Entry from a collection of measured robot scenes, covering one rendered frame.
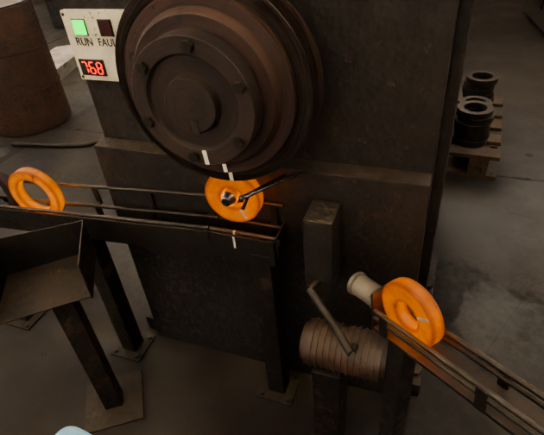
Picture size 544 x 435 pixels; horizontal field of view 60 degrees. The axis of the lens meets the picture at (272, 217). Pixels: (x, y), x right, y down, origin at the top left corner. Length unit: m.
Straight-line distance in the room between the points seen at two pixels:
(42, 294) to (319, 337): 0.77
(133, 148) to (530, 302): 1.63
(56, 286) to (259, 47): 0.88
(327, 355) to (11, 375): 1.34
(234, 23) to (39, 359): 1.60
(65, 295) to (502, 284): 1.69
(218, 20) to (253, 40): 0.07
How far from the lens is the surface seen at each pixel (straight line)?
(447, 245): 2.36
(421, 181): 1.16
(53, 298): 1.43
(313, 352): 1.24
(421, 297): 1.00
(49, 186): 1.63
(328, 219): 1.14
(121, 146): 1.46
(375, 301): 1.10
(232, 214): 1.25
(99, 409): 1.89
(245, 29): 0.96
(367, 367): 1.23
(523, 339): 2.05
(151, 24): 1.05
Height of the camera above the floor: 1.50
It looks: 37 degrees down
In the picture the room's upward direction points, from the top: 6 degrees counter-clockwise
